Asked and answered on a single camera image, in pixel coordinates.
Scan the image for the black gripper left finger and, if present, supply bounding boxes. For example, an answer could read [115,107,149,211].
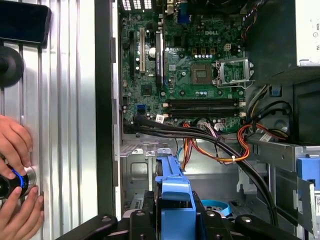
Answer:
[56,191,155,240]

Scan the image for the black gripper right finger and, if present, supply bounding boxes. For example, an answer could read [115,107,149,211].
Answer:
[191,191,298,240]

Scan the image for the hard disk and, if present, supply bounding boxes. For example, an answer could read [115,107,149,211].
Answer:
[153,147,197,240]

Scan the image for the round black tool blue ring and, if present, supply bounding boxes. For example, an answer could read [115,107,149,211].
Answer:
[0,166,38,201]

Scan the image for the metal disk bay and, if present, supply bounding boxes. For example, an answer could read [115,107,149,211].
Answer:
[119,139,251,240]

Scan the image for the person's right hand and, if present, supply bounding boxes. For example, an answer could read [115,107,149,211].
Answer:
[0,185,45,240]

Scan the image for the person's left hand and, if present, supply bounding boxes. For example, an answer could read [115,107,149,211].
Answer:
[0,114,35,180]

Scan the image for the metal optical drive cage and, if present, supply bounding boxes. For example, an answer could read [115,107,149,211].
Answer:
[247,138,320,236]

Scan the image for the black RAM slot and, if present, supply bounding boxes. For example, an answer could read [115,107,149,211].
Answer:
[166,103,242,108]
[166,108,242,113]
[166,112,242,118]
[166,99,242,104]

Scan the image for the blue drive latch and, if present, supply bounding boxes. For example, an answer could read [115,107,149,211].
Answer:
[296,153,320,187]

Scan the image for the black open PC case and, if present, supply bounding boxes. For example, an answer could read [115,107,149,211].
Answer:
[93,0,320,240]

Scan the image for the CPU socket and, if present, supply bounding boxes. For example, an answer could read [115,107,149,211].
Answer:
[190,62,213,85]

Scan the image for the metal socket cover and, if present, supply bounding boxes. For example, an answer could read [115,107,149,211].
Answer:
[216,57,255,85]

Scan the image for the black expansion slot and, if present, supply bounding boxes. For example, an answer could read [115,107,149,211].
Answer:
[128,31,135,78]

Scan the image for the white expansion slot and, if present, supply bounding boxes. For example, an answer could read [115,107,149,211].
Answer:
[139,26,146,74]

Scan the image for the green motherboard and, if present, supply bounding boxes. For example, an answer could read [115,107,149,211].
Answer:
[119,9,248,135]

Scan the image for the grey power supply unit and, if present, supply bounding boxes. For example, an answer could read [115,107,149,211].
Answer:
[246,0,320,85]

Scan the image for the blue port connector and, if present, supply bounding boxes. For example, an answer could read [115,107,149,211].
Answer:
[176,6,192,25]

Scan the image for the black phone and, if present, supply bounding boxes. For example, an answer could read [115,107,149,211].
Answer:
[0,3,53,45]

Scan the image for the orange red wire bundle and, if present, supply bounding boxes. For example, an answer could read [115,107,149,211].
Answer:
[181,122,251,171]

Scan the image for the thick black cable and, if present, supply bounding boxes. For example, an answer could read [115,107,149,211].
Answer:
[133,114,280,226]
[133,117,280,226]

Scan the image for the wire locking lever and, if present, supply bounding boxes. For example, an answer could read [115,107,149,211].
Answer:
[215,79,256,89]

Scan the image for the yellow black wire bundle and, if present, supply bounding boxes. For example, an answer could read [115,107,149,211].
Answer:
[246,84,288,141]

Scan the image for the thin red fan wire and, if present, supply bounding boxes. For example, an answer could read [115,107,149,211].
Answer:
[240,6,259,41]

